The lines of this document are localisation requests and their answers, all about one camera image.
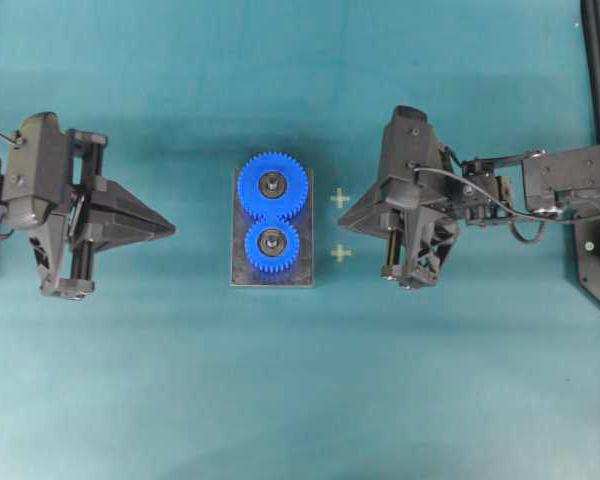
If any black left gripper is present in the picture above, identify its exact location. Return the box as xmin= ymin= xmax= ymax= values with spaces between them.
xmin=28 ymin=129 xmax=175 ymax=301

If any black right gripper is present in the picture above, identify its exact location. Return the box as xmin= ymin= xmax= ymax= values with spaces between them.
xmin=338 ymin=146 xmax=513 ymax=290

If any small blue gear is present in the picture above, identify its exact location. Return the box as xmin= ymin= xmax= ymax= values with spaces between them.
xmin=244 ymin=219 xmax=300 ymax=273

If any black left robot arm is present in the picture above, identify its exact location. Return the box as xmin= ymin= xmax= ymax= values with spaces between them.
xmin=0 ymin=129 xmax=176 ymax=300

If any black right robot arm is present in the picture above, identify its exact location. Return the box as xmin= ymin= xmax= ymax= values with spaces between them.
xmin=231 ymin=142 xmax=600 ymax=290

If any large blue gear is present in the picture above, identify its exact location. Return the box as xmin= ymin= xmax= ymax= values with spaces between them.
xmin=237 ymin=152 xmax=309 ymax=219

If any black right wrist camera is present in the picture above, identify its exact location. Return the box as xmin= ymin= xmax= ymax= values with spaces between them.
xmin=378 ymin=105 xmax=445 ymax=209

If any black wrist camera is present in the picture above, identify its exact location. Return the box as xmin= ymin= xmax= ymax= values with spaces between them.
xmin=2 ymin=112 xmax=71 ymax=230
xmin=378 ymin=105 xmax=445 ymax=209

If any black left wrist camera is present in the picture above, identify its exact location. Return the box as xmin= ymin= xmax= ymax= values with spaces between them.
xmin=2 ymin=112 xmax=71 ymax=230

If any grey metal base plate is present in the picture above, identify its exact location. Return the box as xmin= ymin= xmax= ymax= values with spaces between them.
xmin=229 ymin=169 xmax=314 ymax=288

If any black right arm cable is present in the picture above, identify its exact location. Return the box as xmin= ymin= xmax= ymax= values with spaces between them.
xmin=412 ymin=167 xmax=600 ymax=245

